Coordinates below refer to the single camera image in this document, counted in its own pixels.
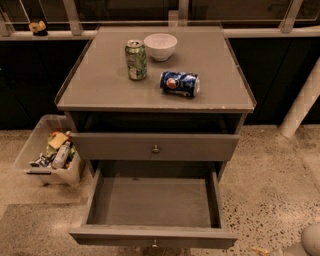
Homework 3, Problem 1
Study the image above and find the yellow black object on ledge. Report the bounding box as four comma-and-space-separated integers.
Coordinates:
28, 21, 48, 36

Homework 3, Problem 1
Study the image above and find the white diagonal pole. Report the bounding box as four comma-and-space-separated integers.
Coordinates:
279, 57, 320, 138

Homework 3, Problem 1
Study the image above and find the grey drawer cabinet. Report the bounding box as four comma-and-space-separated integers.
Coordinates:
54, 25, 257, 183

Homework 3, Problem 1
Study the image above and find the yellow sponge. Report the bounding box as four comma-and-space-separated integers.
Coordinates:
49, 133, 68, 149

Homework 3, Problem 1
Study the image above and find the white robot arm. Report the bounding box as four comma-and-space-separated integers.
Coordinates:
251, 223, 320, 256

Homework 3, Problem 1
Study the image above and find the glass railing with posts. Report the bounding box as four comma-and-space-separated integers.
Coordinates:
0, 0, 320, 40

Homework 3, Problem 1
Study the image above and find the grey drawer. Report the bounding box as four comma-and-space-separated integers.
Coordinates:
71, 132, 240, 161
70, 160, 237, 249

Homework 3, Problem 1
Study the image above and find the grey top drawer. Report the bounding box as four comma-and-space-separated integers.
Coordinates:
71, 132, 240, 161

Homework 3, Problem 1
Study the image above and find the green soda can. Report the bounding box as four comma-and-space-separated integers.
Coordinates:
125, 40, 147, 81

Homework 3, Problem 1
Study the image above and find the white bowl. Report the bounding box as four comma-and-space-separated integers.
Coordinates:
144, 33, 178, 61

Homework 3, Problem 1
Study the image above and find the clear plastic bottle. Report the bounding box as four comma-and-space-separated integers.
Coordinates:
51, 141, 71, 169

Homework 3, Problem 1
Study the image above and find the clear plastic bin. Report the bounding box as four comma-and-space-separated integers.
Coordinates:
13, 115, 84, 186

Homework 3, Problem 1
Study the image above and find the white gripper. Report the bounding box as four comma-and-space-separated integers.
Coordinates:
250, 247, 285, 256

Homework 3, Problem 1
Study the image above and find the blue pepsi can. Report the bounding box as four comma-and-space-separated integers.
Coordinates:
160, 71, 200, 98

